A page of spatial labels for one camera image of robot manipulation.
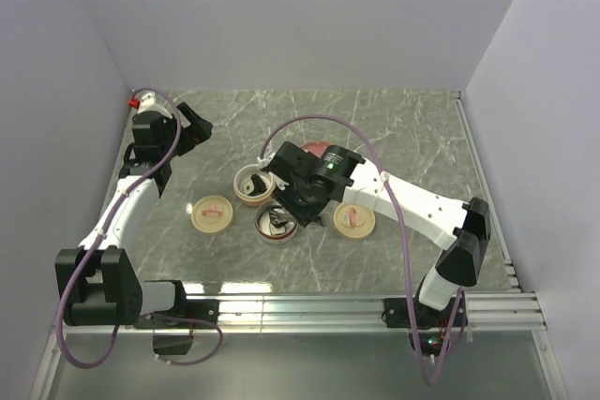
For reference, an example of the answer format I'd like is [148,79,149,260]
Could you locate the metal tongs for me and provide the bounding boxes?
[267,206,325,228]

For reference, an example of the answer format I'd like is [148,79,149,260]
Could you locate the sushi roll red centre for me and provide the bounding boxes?
[268,222,287,239]

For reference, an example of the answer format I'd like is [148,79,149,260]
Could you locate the black spiky food piece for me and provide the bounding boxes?
[240,178,251,197]

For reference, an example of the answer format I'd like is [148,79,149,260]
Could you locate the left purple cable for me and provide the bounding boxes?
[54,86,225,368]

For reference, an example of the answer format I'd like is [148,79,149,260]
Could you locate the pink polka dot plate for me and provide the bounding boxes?
[300,141,331,158]

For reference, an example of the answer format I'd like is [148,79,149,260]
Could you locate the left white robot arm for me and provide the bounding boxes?
[54,101,213,327]

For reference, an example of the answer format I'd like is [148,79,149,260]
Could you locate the aluminium rail frame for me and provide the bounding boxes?
[33,89,567,399]

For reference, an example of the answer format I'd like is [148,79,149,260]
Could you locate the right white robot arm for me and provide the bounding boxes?
[259,141,491,328]

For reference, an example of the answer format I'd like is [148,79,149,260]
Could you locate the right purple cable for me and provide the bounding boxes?
[256,114,468,386]

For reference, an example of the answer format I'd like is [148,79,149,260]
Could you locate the cream lunch box container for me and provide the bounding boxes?
[232,164,276,207]

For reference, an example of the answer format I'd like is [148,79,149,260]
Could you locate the cream lid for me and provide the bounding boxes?
[332,202,376,241]
[190,195,233,235]

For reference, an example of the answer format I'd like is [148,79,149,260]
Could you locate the purple cable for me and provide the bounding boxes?
[256,114,468,386]
[54,86,225,368]

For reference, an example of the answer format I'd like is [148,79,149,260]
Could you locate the steel lunch box container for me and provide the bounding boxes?
[254,200,298,244]

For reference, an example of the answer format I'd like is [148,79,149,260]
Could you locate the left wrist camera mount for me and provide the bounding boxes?
[127,91,173,118]

